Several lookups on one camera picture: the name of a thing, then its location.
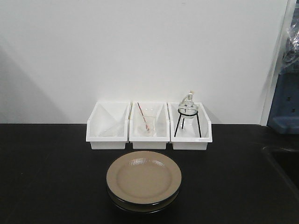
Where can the white plastic bin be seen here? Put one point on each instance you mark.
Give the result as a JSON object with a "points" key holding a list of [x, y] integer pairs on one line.
{"points": [[188, 138], [107, 126], [162, 124]]}

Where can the right white plastic bin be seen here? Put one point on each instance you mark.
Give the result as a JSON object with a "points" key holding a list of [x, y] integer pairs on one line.
{"points": [[188, 138]]}

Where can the tan round plate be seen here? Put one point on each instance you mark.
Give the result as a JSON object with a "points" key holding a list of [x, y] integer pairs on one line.
{"points": [[144, 177], [142, 208]]}

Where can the left white plastic bin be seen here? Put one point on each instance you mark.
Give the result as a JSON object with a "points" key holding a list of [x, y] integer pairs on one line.
{"points": [[107, 126]]}

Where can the round glass flask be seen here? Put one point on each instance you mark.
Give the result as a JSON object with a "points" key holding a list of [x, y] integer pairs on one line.
{"points": [[187, 108]]}

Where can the grey pegboard drying rack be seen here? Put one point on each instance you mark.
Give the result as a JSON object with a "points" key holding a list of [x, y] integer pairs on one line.
{"points": [[284, 114]]}

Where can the plastic bag of pegs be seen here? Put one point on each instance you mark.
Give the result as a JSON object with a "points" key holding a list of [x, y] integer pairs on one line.
{"points": [[291, 56]]}

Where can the middle white plastic bin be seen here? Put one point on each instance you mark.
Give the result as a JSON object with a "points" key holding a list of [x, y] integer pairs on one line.
{"points": [[162, 124]]}

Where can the glass beaker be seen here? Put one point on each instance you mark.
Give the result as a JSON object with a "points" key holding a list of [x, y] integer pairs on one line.
{"points": [[149, 124]]}

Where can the black lab sink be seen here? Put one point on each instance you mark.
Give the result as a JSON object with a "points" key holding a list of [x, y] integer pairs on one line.
{"points": [[286, 162]]}

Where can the red glass stirring rod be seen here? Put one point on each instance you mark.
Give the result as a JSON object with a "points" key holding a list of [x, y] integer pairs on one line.
{"points": [[146, 123]]}

